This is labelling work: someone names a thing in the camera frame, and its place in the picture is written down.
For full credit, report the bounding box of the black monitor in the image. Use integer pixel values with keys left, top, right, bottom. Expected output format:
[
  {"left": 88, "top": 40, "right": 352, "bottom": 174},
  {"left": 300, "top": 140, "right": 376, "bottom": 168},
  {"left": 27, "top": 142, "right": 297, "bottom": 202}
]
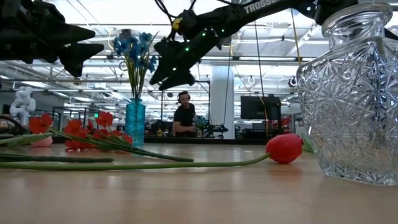
[{"left": 240, "top": 95, "right": 282, "bottom": 121}]

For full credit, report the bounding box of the yellow cable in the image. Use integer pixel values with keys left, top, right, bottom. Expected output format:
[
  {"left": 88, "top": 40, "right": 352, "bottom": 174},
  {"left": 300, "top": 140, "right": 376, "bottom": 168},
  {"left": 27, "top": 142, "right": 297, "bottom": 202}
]
[{"left": 290, "top": 8, "right": 302, "bottom": 66}]

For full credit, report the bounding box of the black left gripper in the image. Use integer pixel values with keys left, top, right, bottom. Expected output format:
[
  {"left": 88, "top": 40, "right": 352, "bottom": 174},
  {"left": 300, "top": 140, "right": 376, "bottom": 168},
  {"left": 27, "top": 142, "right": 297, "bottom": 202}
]
[{"left": 0, "top": 0, "right": 105, "bottom": 78}]

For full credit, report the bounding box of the black hanging cable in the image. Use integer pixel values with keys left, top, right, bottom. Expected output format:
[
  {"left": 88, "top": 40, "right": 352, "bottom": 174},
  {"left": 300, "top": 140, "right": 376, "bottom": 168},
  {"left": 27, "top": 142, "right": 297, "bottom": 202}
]
[{"left": 254, "top": 21, "right": 268, "bottom": 139}]

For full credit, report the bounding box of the person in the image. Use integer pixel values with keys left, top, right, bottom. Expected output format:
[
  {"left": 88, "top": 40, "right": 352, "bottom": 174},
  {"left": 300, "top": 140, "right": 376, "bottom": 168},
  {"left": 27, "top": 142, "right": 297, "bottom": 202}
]
[{"left": 172, "top": 90, "right": 198, "bottom": 138}]

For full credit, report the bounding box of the blue artificial flower bunch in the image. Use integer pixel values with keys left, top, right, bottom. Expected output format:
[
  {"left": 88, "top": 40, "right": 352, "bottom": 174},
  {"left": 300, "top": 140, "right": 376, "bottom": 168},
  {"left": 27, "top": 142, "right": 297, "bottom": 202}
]
[{"left": 112, "top": 30, "right": 160, "bottom": 100}]

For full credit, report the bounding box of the teal glass vase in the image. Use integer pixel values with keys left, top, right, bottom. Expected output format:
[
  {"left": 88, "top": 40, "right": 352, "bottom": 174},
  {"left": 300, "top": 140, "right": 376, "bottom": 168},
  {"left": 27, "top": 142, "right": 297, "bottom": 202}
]
[{"left": 125, "top": 98, "right": 146, "bottom": 146}]

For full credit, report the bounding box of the clear cut-glass vase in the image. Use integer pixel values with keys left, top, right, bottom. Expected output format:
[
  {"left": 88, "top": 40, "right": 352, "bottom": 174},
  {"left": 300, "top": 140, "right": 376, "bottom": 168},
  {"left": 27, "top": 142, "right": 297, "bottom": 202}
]
[{"left": 296, "top": 2, "right": 398, "bottom": 187}]

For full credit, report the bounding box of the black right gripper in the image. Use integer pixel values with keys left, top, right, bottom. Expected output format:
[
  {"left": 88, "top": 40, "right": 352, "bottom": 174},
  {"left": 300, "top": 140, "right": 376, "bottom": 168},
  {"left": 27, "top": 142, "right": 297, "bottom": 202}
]
[{"left": 149, "top": 9, "right": 229, "bottom": 91}]

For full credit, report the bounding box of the black table frame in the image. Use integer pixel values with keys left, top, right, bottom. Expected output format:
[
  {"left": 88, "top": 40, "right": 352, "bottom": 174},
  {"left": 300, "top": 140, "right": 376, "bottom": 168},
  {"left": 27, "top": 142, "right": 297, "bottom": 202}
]
[{"left": 51, "top": 136, "right": 269, "bottom": 146}]

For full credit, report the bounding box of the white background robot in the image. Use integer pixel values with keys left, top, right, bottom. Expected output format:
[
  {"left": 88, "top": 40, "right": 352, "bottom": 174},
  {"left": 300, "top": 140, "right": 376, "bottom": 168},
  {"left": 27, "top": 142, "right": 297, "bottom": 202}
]
[{"left": 9, "top": 86, "right": 37, "bottom": 127}]

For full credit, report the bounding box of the red poppy flower bunch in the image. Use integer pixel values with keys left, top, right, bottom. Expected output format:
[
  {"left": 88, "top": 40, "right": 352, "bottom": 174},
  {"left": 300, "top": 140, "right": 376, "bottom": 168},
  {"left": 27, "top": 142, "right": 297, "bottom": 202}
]
[{"left": 29, "top": 111, "right": 195, "bottom": 163}]

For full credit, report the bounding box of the white column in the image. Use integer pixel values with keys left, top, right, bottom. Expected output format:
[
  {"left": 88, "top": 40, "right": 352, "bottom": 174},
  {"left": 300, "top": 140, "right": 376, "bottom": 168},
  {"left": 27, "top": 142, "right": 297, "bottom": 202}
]
[{"left": 210, "top": 65, "right": 236, "bottom": 140}]

